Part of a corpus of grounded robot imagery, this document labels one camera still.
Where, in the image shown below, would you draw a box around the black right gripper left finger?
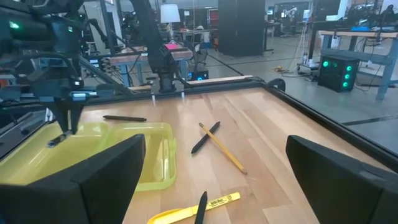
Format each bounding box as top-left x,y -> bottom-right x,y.
0,133 -> 147,224

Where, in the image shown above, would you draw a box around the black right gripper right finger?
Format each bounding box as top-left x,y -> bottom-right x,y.
285,134 -> 398,224

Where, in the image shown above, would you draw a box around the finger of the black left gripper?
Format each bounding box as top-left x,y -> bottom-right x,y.
70,102 -> 86,134
46,103 -> 71,136

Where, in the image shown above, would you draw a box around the translucent yellow-green plastic supply box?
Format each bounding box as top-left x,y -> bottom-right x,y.
0,121 -> 178,192

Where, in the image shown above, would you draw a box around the slim black pen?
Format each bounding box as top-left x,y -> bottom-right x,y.
102,114 -> 147,123

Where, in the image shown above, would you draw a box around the yellow wooden pencil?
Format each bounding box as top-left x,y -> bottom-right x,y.
198,122 -> 248,175

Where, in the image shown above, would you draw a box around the yellow highlighter with print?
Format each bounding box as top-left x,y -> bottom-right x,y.
147,192 -> 241,224

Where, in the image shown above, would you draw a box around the black marker pen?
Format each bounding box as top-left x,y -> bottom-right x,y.
190,121 -> 221,155

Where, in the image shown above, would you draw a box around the black computer tower green lights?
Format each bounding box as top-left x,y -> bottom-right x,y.
317,55 -> 360,93

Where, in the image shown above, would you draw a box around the black computer blue light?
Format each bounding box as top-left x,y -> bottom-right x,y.
187,69 -> 210,82

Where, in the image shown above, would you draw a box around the white shade lamp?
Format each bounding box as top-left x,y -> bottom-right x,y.
159,3 -> 182,32

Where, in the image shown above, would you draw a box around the wooden workbench with blue legs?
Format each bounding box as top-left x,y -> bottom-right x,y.
318,29 -> 398,101

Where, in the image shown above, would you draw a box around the tall black cabinet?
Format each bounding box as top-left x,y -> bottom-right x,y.
217,0 -> 267,57

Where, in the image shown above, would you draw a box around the wooden workbench with cables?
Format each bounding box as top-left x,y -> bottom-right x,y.
108,42 -> 195,88

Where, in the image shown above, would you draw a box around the black aluminium table frame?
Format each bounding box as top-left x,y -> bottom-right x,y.
0,77 -> 398,172

